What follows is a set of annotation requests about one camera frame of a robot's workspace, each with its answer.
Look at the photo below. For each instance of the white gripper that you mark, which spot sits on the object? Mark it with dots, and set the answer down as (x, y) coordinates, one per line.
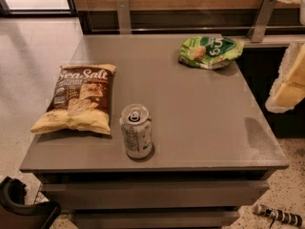
(291, 85)

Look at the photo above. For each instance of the green rice chip bag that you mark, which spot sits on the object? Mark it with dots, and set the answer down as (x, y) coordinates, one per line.
(209, 53)

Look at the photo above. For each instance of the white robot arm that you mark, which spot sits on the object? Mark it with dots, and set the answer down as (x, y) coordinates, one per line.
(301, 3)

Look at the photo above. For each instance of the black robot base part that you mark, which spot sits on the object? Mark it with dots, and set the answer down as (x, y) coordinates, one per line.
(15, 214)

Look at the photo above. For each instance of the sea salt chip bag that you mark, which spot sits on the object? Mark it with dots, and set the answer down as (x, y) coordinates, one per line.
(81, 100)

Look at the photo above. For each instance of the white soda can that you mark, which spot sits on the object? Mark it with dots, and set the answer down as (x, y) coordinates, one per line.
(136, 127)

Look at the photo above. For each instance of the right metal bracket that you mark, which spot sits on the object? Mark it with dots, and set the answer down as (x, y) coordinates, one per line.
(264, 13)

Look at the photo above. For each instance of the metal bracket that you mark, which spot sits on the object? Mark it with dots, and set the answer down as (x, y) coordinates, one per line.
(124, 16)
(264, 13)

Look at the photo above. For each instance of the left metal bracket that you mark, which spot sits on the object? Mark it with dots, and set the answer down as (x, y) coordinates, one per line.
(124, 16)

